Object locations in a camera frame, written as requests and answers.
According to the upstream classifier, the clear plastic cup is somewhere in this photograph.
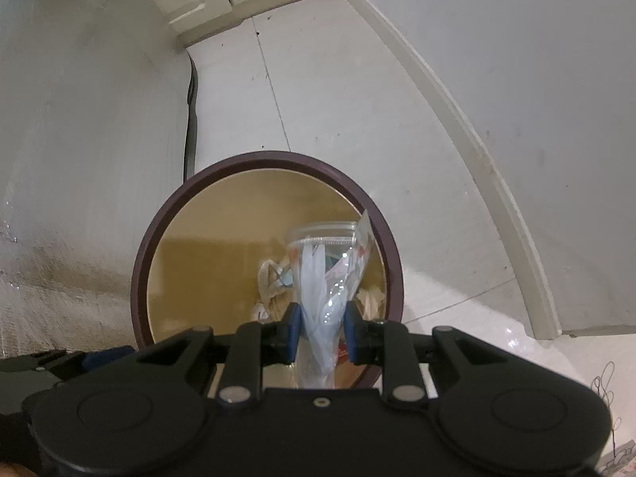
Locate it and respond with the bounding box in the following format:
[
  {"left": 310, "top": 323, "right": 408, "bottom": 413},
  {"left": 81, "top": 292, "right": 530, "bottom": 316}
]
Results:
[{"left": 285, "top": 221, "right": 363, "bottom": 260}]

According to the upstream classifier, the black cable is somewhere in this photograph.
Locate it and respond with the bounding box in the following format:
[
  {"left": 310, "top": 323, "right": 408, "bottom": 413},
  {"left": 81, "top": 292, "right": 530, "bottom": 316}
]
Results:
[{"left": 181, "top": 56, "right": 200, "bottom": 186}]

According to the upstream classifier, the crumpled white paper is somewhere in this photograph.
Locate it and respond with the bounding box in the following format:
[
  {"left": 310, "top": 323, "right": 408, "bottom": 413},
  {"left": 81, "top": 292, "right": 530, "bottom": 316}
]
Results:
[{"left": 254, "top": 257, "right": 295, "bottom": 323}]

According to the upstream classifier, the cream baseboard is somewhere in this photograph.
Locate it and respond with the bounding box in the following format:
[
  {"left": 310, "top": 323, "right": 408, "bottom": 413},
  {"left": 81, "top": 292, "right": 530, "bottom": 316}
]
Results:
[{"left": 337, "top": 0, "right": 563, "bottom": 341}]

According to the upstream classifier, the thin white wire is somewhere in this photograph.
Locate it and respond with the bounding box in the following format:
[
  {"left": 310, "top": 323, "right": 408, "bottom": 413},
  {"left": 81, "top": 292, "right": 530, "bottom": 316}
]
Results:
[{"left": 590, "top": 361, "right": 624, "bottom": 460}]

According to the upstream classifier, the clear plastic bag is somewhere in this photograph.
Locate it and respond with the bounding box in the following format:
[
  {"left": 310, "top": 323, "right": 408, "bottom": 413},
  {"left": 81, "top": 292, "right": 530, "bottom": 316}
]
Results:
[{"left": 292, "top": 242, "right": 351, "bottom": 389}]

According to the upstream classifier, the beige bin with brown rim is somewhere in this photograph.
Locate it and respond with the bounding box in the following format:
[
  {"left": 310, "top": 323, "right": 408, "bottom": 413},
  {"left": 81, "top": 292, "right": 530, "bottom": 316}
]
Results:
[{"left": 129, "top": 150, "right": 404, "bottom": 391}]

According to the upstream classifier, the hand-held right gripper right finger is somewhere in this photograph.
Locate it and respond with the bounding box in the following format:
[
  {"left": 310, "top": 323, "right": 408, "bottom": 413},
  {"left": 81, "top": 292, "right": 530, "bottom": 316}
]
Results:
[{"left": 343, "top": 300, "right": 514, "bottom": 405}]

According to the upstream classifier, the packet with red print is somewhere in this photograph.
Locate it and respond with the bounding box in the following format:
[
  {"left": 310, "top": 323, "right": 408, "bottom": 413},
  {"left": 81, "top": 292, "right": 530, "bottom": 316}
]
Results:
[{"left": 343, "top": 209, "right": 374, "bottom": 284}]

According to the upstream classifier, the patterned cloth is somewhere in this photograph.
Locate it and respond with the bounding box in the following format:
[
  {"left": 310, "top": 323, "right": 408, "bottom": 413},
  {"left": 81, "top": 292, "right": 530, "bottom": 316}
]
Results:
[{"left": 595, "top": 436, "right": 636, "bottom": 477}]

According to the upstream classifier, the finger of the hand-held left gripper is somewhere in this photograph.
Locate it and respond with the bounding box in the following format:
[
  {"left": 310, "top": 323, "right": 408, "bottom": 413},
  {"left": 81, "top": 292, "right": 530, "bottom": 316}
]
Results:
[{"left": 36, "top": 346, "right": 136, "bottom": 384}]

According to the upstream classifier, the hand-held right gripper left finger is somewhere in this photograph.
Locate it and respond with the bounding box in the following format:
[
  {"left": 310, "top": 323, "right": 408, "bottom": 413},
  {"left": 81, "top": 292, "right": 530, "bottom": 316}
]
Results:
[{"left": 133, "top": 302, "right": 302, "bottom": 405}]

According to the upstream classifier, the crumpled beige tissue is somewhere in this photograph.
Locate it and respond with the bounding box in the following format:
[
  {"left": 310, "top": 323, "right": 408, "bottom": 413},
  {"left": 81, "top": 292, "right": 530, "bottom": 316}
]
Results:
[{"left": 358, "top": 284, "right": 387, "bottom": 320}]

